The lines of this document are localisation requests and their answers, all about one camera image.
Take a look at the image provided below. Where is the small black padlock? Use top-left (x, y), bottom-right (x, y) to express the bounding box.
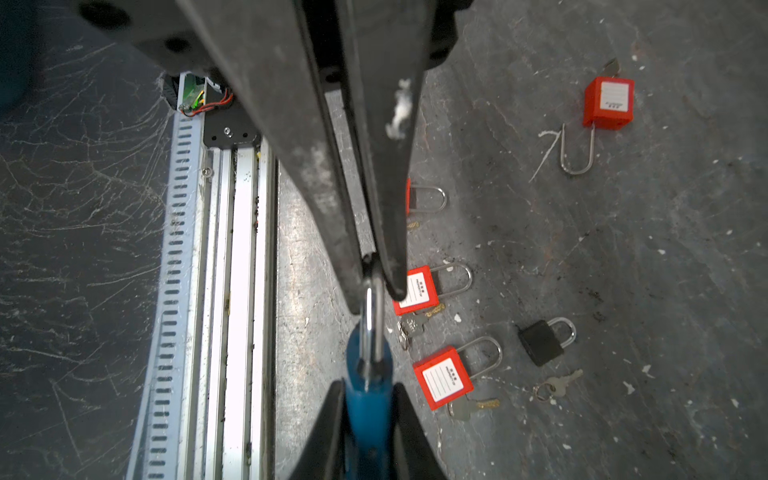
top-left (518, 317), bottom-right (577, 367)

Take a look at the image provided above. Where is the blue padlock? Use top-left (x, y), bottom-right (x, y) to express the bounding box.
top-left (345, 253), bottom-right (393, 479)

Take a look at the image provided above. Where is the metal base rail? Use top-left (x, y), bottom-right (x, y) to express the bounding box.
top-left (127, 73), bottom-right (278, 479)

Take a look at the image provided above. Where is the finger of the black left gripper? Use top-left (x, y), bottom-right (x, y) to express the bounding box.
top-left (390, 383), bottom-right (447, 480)
top-left (290, 380), bottom-right (347, 480)

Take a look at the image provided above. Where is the black padlock key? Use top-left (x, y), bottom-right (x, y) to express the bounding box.
top-left (533, 369), bottom-right (584, 402)

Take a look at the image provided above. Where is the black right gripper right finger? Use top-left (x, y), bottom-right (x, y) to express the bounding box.
top-left (336, 1), bottom-right (436, 300)

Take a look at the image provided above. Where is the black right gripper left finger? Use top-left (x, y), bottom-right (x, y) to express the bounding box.
top-left (179, 1), bottom-right (362, 314)

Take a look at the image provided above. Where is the red safety padlock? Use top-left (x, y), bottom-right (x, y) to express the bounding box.
top-left (406, 179), bottom-right (449, 231)
top-left (559, 58), bottom-right (635, 177)
top-left (412, 336), bottom-right (503, 421)
top-left (393, 262), bottom-right (474, 351)

